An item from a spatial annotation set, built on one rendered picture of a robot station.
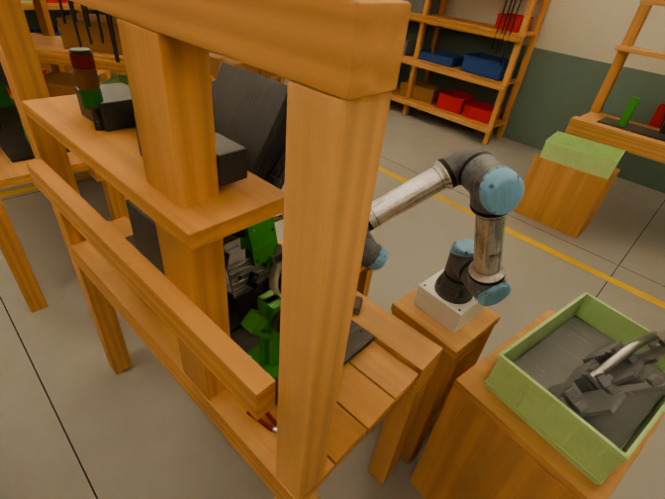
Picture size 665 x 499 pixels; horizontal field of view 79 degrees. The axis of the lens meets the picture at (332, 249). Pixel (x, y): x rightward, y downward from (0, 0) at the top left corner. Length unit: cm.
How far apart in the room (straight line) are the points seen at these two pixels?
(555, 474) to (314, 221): 122
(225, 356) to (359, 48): 66
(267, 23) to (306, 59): 7
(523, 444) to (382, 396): 48
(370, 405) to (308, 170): 94
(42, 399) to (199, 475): 95
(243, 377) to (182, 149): 46
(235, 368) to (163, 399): 158
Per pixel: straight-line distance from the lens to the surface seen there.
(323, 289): 58
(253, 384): 85
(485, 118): 640
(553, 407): 148
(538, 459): 155
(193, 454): 224
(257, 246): 142
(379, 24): 46
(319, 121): 48
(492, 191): 112
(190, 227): 79
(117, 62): 375
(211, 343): 93
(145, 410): 242
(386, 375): 139
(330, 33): 45
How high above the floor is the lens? 197
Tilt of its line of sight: 36 degrees down
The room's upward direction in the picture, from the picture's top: 7 degrees clockwise
